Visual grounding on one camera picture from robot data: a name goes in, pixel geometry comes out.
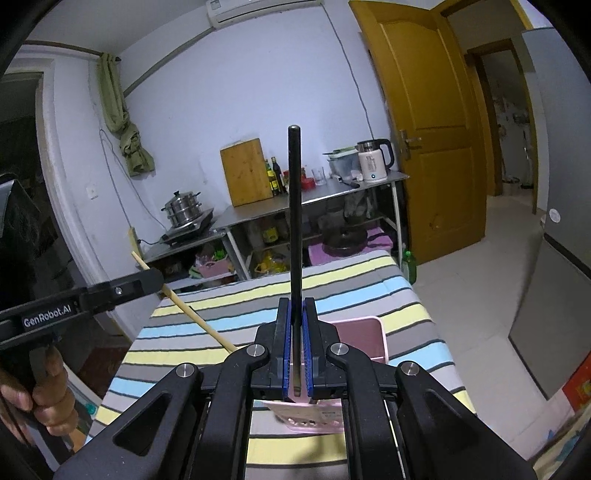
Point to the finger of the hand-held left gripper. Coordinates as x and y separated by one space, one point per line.
134 286

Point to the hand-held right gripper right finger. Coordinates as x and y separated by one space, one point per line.
308 369

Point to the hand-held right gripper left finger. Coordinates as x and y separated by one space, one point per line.
288 360

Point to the pink plastic utensil holder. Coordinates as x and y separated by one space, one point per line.
364 337

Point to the beige wooden chopstick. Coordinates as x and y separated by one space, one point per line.
198 321

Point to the plain black chopstick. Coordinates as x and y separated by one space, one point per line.
295 207

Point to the person's left hand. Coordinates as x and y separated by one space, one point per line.
53 397

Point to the beige power strip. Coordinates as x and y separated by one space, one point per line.
134 240

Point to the low stainless steel shelf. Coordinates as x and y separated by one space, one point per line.
184 247

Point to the black induction cooker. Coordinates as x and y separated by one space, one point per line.
184 233

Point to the pink plastic basket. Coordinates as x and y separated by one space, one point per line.
212 268

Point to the stainless steel steamer pot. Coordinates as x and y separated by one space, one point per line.
182 210

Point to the yellow oil jug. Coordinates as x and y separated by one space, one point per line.
270 268

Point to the striped tablecloth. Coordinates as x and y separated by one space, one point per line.
351 286

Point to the plastic bottle with green cap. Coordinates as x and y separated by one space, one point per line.
90 408

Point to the pink plastic stool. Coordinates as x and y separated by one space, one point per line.
318 254

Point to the black wok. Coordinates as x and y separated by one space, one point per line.
344 240

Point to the wooden cutting board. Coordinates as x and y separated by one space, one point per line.
244 173

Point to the yellow-green oil bottle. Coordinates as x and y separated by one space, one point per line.
269 180

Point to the stainless steel kitchen table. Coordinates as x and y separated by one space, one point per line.
332 191

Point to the red jar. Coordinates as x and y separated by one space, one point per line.
308 183

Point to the dark sauce bottle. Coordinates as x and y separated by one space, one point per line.
278 177

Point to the green curtain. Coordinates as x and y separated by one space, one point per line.
113 101

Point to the clear drinking glass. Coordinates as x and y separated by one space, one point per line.
319 177

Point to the sliding glass door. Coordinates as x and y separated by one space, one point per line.
27 129

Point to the clear plastic food container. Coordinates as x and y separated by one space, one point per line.
341 164

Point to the white electric kettle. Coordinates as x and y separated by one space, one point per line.
371 164

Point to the yellow wooden door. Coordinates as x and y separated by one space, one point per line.
429 138

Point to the red cardboard box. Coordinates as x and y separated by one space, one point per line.
577 383

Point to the grey refrigerator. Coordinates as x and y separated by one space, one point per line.
554 230

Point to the white air conditioner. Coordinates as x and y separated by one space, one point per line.
258 11

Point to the white wall switch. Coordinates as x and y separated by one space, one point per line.
93 192

